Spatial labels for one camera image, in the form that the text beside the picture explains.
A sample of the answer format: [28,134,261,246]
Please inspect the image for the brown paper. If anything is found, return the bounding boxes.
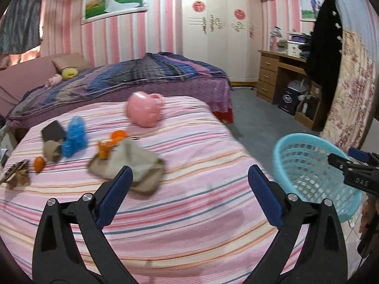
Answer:
[6,169,30,189]

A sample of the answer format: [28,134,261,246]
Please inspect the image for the orange peel piece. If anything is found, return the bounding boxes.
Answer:
[97,130,128,160]

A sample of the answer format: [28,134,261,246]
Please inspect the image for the grey cloth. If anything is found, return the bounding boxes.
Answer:
[1,0,42,54]
[100,138,162,190]

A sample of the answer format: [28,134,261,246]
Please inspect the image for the light blue plastic basket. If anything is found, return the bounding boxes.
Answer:
[272,133,362,222]

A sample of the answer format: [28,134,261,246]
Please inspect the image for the floral curtain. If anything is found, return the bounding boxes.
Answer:
[320,0,379,155]

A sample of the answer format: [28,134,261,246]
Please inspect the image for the black box under desk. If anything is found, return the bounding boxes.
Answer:
[278,87,301,115]

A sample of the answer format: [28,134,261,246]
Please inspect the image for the patterned flat pouch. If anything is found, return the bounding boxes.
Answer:
[1,160,30,183]

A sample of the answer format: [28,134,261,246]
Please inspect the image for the whole orange fruit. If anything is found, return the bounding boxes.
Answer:
[33,156,46,174]

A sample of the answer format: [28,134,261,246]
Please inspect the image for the wooden desk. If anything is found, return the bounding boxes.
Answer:
[257,50,321,131]

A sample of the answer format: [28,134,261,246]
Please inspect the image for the white box on desk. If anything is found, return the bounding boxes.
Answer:
[286,40,302,58]

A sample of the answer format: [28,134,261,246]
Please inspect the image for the blue plastic bag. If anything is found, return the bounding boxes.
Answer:
[62,116,88,158]

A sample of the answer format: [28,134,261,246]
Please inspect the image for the pink striped bed sheet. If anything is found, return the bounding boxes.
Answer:
[1,97,277,283]

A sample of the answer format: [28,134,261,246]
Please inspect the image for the black rectangular case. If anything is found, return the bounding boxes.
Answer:
[41,120,66,142]

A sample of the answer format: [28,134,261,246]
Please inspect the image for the small framed photo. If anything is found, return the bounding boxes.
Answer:
[299,0,324,22]

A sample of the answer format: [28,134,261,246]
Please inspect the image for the pink mug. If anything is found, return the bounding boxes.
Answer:
[125,91,165,128]

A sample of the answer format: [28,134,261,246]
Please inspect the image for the white wardrobe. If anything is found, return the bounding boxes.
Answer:
[182,0,263,83]

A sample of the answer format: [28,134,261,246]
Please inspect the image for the pink plush toy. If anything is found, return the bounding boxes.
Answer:
[44,74,62,89]

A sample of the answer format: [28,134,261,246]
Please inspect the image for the pink sofa headboard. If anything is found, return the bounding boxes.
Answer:
[0,53,66,117]

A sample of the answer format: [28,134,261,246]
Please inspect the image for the yellow plush toy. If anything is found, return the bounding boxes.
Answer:
[61,67,78,81]

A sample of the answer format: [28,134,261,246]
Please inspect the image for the purple quilted bed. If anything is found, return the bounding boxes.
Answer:
[6,52,233,129]

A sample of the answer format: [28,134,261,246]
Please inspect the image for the brown pillow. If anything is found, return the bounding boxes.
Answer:
[52,53,92,72]

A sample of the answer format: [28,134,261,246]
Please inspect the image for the grey hanging cloth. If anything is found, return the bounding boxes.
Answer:
[1,0,42,54]

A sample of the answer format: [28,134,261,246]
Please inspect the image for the wedding photo frame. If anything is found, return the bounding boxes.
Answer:
[81,0,148,24]

